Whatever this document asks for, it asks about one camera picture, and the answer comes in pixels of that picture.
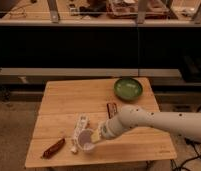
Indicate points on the red-brown snack bar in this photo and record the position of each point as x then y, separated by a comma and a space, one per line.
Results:
52, 150

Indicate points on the white sponge block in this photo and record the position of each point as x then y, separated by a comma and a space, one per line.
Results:
100, 126

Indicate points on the wooden table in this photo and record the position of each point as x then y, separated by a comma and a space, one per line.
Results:
63, 102

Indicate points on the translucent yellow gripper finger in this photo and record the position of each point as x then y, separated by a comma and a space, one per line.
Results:
95, 137

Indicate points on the white ceramic cup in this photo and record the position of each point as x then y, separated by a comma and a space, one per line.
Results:
84, 141

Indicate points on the green ceramic bowl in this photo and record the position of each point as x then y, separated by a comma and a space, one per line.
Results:
128, 89

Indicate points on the dark brown chocolate bar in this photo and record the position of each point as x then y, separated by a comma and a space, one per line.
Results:
111, 109

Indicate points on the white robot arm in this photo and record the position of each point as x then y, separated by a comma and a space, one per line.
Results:
129, 117

